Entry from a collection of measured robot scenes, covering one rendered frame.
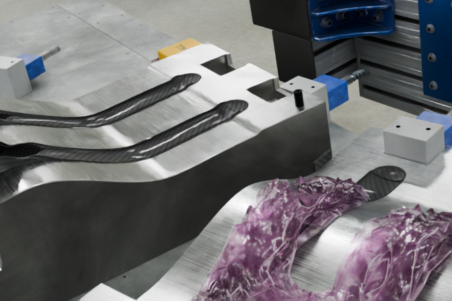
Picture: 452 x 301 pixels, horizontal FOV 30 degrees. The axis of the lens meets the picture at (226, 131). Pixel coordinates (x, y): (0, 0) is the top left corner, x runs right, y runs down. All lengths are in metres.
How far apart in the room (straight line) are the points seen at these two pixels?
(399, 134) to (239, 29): 2.74
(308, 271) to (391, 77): 0.68
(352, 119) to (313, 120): 1.82
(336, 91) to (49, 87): 0.48
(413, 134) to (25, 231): 0.39
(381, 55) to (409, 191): 0.52
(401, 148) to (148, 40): 0.66
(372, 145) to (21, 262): 0.38
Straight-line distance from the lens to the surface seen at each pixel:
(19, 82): 1.32
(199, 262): 0.73
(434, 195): 0.82
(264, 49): 3.34
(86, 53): 1.43
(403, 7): 1.25
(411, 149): 0.87
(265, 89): 1.00
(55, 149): 0.88
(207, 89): 1.00
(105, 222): 0.84
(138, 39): 1.44
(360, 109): 2.80
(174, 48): 1.28
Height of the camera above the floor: 1.31
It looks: 28 degrees down
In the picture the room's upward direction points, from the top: 11 degrees counter-clockwise
